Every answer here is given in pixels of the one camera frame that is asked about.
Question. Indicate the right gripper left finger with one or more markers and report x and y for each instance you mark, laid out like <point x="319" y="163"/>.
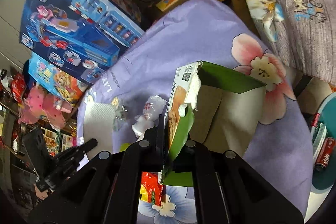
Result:
<point x="121" y="175"/>

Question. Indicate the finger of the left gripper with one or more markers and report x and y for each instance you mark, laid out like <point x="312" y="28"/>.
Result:
<point x="53" y="171"/>

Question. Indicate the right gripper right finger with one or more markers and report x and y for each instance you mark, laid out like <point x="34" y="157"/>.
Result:
<point x="227" y="189"/>

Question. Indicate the red orange snack bag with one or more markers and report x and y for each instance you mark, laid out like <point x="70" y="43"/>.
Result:
<point x="151" y="190"/>

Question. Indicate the white paper tissue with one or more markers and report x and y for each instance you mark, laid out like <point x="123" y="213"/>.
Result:
<point x="98" y="124"/>

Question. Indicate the green white pastry box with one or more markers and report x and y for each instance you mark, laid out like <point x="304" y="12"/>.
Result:
<point x="212" y="105"/>

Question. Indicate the red cola can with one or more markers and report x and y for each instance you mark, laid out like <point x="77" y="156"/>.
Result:
<point x="325" y="154"/>

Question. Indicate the teal plastic trash basin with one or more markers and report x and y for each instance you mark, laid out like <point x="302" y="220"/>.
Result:
<point x="323" y="126"/>

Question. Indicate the yellow green round lid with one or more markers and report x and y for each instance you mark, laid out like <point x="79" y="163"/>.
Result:
<point x="124" y="147"/>

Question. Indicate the purple floral table cloth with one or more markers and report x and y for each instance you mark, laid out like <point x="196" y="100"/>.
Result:
<point x="208" y="30"/>

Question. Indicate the pink butterfly wings toy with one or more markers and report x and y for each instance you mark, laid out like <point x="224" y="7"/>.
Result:
<point x="38" y="104"/>

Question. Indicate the light blue cartoon toy box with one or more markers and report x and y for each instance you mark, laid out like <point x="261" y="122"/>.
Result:
<point x="56" y="81"/>

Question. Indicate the green printed flat wrapper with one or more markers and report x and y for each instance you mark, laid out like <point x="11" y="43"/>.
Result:
<point x="120" y="114"/>

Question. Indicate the blue toy set box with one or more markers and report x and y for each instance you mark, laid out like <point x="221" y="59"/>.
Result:
<point x="83" y="38"/>

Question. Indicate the grey floral sofa cover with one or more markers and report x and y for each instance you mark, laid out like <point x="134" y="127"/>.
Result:
<point x="300" y="32"/>

